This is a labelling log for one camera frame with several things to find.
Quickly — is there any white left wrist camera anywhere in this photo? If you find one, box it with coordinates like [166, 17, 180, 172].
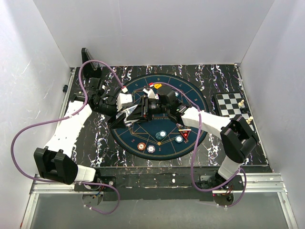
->
[116, 93, 133, 112]

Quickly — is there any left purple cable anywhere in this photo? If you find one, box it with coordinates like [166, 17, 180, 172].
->
[10, 60, 127, 214]

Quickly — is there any white chess piece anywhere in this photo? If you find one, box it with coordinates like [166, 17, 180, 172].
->
[246, 116, 254, 124]
[238, 99, 244, 108]

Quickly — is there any green poker chip stack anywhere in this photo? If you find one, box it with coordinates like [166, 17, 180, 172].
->
[155, 130, 167, 141]

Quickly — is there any red yellow chip stack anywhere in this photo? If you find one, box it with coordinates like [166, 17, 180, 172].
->
[137, 142, 146, 151]

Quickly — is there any round blue poker mat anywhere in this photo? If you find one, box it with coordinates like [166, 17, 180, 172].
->
[111, 74, 208, 160]

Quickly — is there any black white chessboard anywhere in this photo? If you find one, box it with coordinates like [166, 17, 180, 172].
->
[213, 92, 252, 120]

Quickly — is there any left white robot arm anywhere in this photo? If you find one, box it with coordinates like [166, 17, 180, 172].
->
[34, 78, 132, 191]

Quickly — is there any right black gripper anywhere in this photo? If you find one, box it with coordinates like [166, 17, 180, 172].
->
[126, 96, 169, 123]

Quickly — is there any aluminium frame rail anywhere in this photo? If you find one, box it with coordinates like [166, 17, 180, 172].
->
[21, 173, 298, 229]

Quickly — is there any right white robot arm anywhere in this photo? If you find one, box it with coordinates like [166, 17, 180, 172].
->
[124, 83, 259, 190]

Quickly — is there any blue white chip stack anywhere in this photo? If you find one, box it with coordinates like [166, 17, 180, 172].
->
[147, 145, 155, 153]

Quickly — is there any yellow round dealer button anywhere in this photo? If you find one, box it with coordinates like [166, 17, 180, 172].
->
[154, 83, 162, 89]

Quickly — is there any red black triangle marker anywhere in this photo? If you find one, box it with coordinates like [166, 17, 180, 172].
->
[179, 129, 191, 142]

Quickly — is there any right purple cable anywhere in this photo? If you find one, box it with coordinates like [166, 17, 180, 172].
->
[149, 83, 246, 208]

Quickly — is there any purple cable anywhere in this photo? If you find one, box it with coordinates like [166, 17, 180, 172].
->
[10, 60, 127, 214]
[149, 83, 246, 208]

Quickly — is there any black card shoe stand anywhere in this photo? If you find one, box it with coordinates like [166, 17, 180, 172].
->
[81, 48, 102, 79]

